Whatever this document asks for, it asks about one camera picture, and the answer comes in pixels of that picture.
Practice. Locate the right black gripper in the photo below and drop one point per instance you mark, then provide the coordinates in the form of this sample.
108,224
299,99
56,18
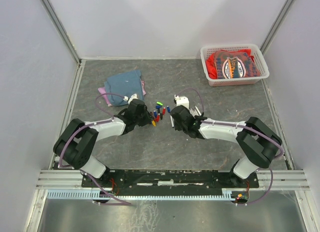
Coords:
176,127

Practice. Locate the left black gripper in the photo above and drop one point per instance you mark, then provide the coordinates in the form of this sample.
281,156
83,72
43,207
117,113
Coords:
148,118

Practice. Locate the blue cloth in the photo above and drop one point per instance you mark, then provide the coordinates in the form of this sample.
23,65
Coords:
123,84

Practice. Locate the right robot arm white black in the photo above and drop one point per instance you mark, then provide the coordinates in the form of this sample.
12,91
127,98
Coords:
258,142

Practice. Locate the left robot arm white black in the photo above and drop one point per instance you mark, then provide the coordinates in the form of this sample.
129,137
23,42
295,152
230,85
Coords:
75,145

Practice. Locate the red printed cloth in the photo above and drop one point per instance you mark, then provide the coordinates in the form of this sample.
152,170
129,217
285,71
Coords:
238,64

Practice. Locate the white plastic basket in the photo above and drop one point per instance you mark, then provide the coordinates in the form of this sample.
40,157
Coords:
205,52

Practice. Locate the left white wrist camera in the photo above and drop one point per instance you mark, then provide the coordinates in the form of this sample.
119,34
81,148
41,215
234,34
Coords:
129,99

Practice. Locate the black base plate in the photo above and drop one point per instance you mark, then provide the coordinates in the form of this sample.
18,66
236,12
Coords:
192,181

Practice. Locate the aluminium rail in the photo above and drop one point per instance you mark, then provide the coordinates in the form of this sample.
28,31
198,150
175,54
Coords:
282,180

